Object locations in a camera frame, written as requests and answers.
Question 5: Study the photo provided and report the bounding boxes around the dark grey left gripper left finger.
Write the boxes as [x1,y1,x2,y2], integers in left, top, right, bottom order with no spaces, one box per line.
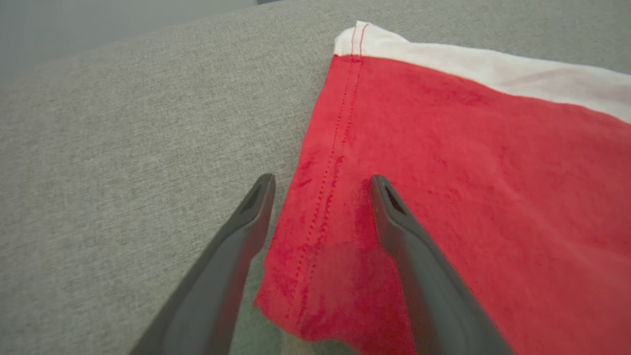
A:
[129,173,276,355]

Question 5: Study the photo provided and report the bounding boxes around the red garment with white trim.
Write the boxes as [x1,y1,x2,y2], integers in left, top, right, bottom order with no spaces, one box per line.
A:
[254,21,631,355]

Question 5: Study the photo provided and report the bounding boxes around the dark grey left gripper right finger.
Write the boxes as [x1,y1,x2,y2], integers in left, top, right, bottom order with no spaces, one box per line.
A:
[370,175,513,355]

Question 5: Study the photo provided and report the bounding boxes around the grey fabric sofa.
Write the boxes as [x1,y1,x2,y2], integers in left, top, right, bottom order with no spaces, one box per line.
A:
[0,0,631,355]

